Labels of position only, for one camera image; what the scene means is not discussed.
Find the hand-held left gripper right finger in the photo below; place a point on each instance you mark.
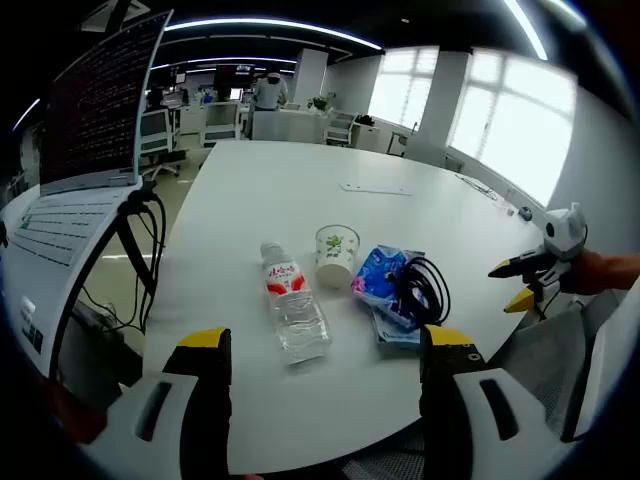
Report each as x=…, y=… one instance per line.
x=500, y=430

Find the white laptop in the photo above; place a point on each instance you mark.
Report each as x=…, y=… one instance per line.
x=90, y=100

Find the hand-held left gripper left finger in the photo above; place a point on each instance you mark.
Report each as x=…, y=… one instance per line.
x=150, y=430

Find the small grey object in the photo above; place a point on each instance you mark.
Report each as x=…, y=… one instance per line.
x=526, y=213

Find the green potted plant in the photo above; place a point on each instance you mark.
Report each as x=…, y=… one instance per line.
x=320, y=102

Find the clear plastic water bottle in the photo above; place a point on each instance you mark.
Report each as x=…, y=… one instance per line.
x=295, y=310

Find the white wipes packet blue oval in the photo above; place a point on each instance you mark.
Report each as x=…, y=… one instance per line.
x=395, y=337

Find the window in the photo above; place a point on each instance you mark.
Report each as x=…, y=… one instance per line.
x=515, y=125
x=400, y=85

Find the black tripod stand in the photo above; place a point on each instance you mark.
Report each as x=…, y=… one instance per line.
x=135, y=245

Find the ceiling light strip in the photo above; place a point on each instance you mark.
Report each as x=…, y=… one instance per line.
x=280, y=24
x=525, y=27

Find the white paper cup green print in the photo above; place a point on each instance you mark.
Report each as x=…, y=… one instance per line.
x=336, y=260

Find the low white partition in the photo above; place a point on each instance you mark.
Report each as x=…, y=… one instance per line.
x=290, y=125

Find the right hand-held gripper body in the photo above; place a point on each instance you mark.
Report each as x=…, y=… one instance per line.
x=565, y=235

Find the white table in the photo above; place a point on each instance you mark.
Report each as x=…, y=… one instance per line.
x=300, y=200

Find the blue flowered tissue pack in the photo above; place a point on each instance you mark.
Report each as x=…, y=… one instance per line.
x=375, y=275

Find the person's right hand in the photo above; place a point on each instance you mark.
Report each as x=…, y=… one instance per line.
x=585, y=272

